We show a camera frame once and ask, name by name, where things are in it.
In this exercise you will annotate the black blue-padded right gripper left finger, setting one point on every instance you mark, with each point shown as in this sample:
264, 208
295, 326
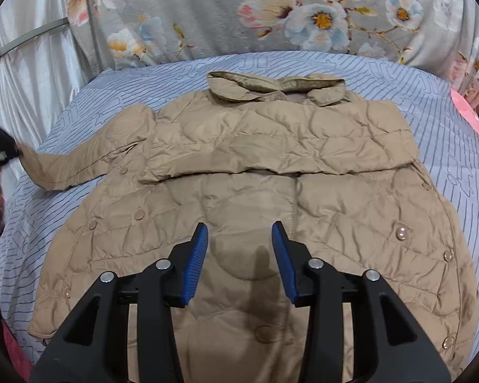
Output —
91, 343

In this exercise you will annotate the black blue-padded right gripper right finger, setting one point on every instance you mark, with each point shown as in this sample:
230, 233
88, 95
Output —
389, 344

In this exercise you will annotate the beige quilted down jacket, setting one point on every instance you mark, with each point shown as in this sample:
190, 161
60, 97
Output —
343, 175

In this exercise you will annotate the silver satin curtain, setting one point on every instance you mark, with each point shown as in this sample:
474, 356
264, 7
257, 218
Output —
41, 76

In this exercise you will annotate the grey floral quilt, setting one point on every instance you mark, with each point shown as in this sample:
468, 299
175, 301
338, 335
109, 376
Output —
438, 36

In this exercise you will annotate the blue-grey striped bed sheet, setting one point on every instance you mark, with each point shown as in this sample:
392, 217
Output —
448, 144

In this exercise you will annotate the pink cloth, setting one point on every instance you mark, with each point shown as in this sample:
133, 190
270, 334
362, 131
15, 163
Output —
465, 110

